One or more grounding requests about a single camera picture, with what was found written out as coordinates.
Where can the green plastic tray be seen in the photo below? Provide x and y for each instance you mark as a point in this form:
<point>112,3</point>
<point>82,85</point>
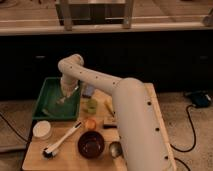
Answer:
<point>49,105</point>

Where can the dark rectangular block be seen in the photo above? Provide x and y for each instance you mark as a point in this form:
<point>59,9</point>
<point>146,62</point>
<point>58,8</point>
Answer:
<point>109,123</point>

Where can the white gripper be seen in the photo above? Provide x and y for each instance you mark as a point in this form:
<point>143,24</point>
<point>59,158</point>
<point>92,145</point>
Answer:
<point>67,86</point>

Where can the yellow banana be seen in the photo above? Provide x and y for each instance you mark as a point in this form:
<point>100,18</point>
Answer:
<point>108,104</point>

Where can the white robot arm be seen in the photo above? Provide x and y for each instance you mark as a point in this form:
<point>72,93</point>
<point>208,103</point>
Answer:
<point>142,131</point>

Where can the black floor device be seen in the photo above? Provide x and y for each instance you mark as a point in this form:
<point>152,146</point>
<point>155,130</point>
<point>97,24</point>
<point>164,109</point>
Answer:
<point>199,98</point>

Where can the green plastic cup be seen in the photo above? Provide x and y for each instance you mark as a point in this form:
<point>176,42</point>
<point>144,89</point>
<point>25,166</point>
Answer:
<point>90,106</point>

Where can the small metal cup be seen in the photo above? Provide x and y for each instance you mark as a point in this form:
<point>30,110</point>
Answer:
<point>115,149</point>

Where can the white round container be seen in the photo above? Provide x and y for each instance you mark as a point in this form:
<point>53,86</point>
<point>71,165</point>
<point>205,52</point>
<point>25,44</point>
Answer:
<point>42,130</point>

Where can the white dish brush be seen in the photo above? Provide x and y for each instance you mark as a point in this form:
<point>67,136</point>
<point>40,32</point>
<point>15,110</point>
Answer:
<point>51,150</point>

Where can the dark maroon bowl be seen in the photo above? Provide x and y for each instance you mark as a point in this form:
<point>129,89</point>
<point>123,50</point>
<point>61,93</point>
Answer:
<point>91,144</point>

